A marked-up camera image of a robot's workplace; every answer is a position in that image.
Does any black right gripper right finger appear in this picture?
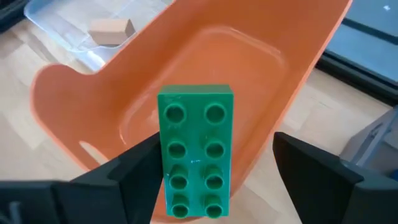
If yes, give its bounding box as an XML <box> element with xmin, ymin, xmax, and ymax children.
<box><xmin>272</xmin><ymin>131</ymin><xmax>398</xmax><ymax>224</ymax></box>

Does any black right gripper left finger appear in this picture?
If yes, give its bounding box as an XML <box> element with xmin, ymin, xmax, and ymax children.
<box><xmin>0</xmin><ymin>131</ymin><xmax>165</xmax><ymax>224</ymax></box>

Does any long green toy brick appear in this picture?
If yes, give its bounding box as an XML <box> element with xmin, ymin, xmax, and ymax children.
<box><xmin>156</xmin><ymin>83</ymin><xmax>235</xmax><ymax>220</ymax></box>

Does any tall plain wooden block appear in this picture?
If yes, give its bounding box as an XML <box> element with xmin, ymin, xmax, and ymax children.
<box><xmin>87</xmin><ymin>17</ymin><xmax>136</xmax><ymax>48</ymax></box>

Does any grey translucent plastic bin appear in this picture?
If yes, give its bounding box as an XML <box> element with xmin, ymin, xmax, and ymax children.
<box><xmin>339</xmin><ymin>105</ymin><xmax>398</xmax><ymax>184</ymax></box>

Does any clear plastic bin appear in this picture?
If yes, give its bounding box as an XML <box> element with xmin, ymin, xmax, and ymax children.
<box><xmin>24</xmin><ymin>0</ymin><xmax>175</xmax><ymax>73</ymax></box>

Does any orange plastic bin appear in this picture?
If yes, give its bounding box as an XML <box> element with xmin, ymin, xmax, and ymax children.
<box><xmin>29</xmin><ymin>0</ymin><xmax>354</xmax><ymax>224</ymax></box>

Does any black table edge rail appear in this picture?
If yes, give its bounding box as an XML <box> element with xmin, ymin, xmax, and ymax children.
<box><xmin>315</xmin><ymin>0</ymin><xmax>398</xmax><ymax>107</ymax></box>

